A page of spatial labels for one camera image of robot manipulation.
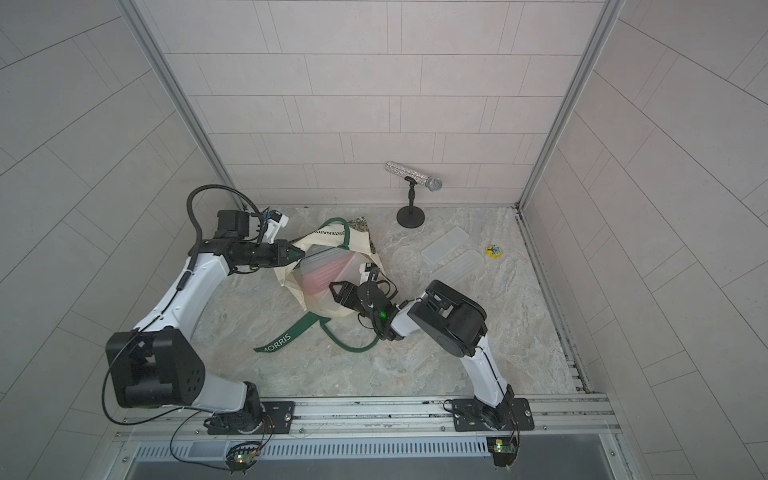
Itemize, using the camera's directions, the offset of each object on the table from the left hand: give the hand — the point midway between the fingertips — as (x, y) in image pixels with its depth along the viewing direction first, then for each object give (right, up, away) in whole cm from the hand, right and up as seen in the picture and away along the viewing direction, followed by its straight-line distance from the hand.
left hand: (306, 249), depth 81 cm
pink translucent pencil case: (+2, -7, +10) cm, 12 cm away
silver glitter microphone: (+36, +20, +12) cm, 43 cm away
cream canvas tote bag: (+2, -18, +4) cm, 19 cm away
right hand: (+6, -13, +9) cm, 17 cm away
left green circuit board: (-9, -45, -17) cm, 49 cm away
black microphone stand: (+30, +10, +31) cm, 44 cm away
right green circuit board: (+50, -46, -13) cm, 69 cm away
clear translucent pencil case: (+42, -1, +21) cm, 47 cm away
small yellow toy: (+58, -2, +21) cm, 62 cm away
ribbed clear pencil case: (+46, -9, +16) cm, 49 cm away
